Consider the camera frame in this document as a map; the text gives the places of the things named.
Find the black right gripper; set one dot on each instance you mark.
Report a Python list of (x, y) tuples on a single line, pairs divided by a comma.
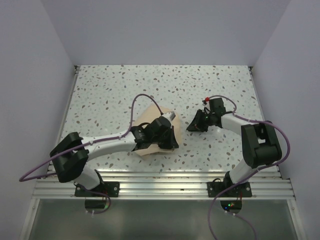
[(196, 125)]

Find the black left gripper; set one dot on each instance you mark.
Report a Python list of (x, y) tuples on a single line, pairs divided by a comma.
[(172, 143)]

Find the beige cloth mat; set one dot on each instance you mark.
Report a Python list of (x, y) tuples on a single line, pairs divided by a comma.
[(148, 116)]

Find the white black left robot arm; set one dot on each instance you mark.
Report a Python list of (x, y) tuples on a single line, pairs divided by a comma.
[(70, 156)]

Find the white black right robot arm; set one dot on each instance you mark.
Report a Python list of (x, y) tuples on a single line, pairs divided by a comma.
[(260, 144)]

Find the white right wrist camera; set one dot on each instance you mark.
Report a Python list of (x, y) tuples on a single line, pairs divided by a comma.
[(206, 105)]

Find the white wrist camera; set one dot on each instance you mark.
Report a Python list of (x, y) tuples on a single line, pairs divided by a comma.
[(170, 116), (206, 105)]

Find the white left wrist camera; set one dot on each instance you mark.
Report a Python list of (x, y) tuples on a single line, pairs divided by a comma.
[(170, 116)]

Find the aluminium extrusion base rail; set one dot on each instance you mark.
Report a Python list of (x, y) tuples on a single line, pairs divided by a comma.
[(104, 96)]

